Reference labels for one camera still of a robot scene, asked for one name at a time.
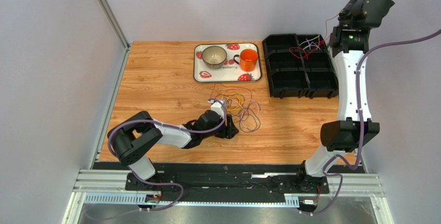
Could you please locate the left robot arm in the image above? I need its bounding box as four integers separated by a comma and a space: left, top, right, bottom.
107, 110, 239, 180

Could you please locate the white strawberry tray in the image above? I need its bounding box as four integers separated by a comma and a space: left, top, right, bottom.
193, 43, 262, 83

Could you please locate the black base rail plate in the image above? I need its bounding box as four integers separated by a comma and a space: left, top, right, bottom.
92, 161, 366, 204

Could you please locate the aluminium frame post left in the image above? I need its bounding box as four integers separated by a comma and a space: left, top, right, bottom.
98, 0, 130, 50

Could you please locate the beige ceramic bowl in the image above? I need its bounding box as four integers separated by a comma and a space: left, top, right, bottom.
202, 46, 227, 69

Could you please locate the black compartment organizer box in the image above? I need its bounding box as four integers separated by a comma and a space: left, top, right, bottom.
262, 34, 339, 99

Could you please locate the yellow cable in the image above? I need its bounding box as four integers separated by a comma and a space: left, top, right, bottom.
220, 89, 246, 111

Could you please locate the white cable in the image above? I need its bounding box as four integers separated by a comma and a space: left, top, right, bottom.
299, 34, 326, 51
238, 99, 261, 133

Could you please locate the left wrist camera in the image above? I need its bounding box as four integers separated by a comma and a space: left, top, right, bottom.
208, 98, 226, 118

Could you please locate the orange mug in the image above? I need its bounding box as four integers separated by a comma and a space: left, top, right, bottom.
233, 49, 258, 72

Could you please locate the red cable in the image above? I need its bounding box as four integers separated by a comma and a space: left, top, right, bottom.
288, 13, 340, 61

